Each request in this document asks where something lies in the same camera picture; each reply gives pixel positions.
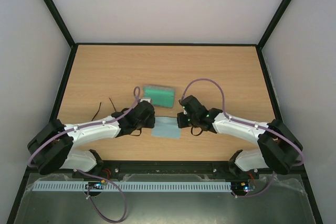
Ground light blue cleaning cloth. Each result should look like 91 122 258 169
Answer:
151 116 181 139

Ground black sunglasses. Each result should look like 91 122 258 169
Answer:
91 97 117 121

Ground grey glasses case green lining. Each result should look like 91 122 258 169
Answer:
142 84 175 108

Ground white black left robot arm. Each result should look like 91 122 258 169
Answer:
27 100 155 175

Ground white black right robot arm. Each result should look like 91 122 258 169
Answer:
177 95 303 178

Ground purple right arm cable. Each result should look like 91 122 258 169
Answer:
181 78 305 198

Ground black front mounting rail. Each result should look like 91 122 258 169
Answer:
26 158 307 183

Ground light blue slotted cable duct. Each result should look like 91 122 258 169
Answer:
32 181 232 193

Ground black right frame post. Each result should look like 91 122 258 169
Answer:
257 0 292 50

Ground black enclosure frame post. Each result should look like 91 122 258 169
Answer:
43 0 76 48

